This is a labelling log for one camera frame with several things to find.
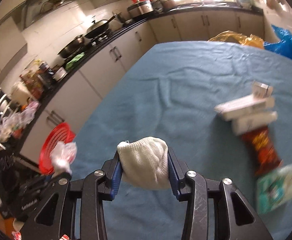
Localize green tissue pack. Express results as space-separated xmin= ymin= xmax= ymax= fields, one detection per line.
xmin=256 ymin=164 xmax=292 ymax=215

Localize white plastic wrap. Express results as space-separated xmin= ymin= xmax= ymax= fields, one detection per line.
xmin=50 ymin=141 xmax=77 ymax=176

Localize red snack packet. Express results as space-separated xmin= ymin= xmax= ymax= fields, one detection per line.
xmin=240 ymin=126 xmax=282 ymax=177

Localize white spray bottle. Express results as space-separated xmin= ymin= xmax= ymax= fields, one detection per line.
xmin=231 ymin=111 xmax=278 ymax=135

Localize white knitted glove ball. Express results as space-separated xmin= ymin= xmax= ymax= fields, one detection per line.
xmin=117 ymin=137 xmax=170 ymax=190

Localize long white barcode box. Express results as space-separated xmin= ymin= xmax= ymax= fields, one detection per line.
xmin=214 ymin=94 xmax=275 ymax=121

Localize lower kitchen cabinets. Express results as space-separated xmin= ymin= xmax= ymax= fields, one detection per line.
xmin=15 ymin=7 xmax=264 ymax=161

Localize clear plastic bags pile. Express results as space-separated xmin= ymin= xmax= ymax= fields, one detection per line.
xmin=0 ymin=101 xmax=40 ymax=142

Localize red mesh basket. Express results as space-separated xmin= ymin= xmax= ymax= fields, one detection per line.
xmin=38 ymin=122 xmax=76 ymax=175

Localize small white tube box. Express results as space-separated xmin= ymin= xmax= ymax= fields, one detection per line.
xmin=252 ymin=81 xmax=274 ymax=98

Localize blue table cloth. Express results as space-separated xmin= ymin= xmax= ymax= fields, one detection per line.
xmin=71 ymin=42 xmax=292 ymax=239

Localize green cloth on counter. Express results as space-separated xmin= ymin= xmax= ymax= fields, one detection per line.
xmin=64 ymin=52 xmax=85 ymax=71

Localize steel frying pan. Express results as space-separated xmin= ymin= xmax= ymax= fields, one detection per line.
xmin=58 ymin=34 xmax=85 ymax=59

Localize yellow plastic bag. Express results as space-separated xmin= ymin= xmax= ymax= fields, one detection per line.
xmin=208 ymin=30 xmax=264 ymax=49

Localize blue plastic bag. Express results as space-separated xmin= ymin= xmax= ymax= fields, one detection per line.
xmin=263 ymin=24 xmax=292 ymax=60

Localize black wok with lid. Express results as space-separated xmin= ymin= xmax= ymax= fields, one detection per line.
xmin=85 ymin=14 xmax=119 ymax=39

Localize range hood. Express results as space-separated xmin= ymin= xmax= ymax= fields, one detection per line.
xmin=10 ymin=0 xmax=98 ymax=30

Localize silver rice cooker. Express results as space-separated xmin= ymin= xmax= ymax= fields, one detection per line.
xmin=127 ymin=0 xmax=154 ymax=18

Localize brown pot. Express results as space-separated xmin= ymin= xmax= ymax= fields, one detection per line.
xmin=152 ymin=0 xmax=176 ymax=12

